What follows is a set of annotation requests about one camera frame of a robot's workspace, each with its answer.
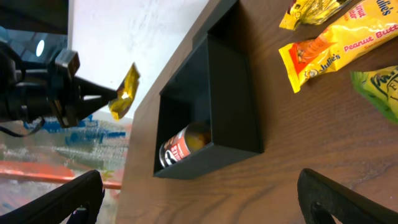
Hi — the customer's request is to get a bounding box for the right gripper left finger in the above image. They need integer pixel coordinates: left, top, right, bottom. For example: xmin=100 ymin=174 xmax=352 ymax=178
xmin=1 ymin=170 xmax=104 ymax=224

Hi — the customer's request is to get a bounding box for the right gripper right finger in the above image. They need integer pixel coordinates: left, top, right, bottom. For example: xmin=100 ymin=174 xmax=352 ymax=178
xmin=297 ymin=168 xmax=397 ymax=224

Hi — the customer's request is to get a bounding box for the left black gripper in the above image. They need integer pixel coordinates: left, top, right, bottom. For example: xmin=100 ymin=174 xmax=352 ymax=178
xmin=1 ymin=42 xmax=118 ymax=128

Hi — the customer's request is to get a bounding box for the yellow brown snack packet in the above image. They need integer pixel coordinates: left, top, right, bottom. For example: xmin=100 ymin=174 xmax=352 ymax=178
xmin=108 ymin=62 xmax=141 ymax=121

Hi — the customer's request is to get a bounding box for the red Pringles can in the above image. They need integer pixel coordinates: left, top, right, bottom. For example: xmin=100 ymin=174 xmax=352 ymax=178
xmin=159 ymin=123 xmax=211 ymax=168

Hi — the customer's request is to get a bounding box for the green yellow snack packet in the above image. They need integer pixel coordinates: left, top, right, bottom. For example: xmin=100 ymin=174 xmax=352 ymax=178
xmin=350 ymin=65 xmax=397 ymax=123

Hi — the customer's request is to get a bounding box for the dark green open box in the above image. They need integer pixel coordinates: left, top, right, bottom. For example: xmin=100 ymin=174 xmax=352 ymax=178
xmin=153 ymin=1 xmax=264 ymax=180

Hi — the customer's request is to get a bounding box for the yellow peanut butter packet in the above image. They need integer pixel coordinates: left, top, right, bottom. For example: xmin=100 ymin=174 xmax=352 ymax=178
xmin=279 ymin=0 xmax=397 ymax=93

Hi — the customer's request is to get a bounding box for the yellow chocolate snack packet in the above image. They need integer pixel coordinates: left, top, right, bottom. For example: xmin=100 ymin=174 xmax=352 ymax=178
xmin=279 ymin=0 xmax=351 ymax=30

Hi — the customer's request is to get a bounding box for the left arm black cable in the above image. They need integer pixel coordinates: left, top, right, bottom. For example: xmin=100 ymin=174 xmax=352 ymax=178
xmin=0 ymin=116 xmax=46 ymax=138

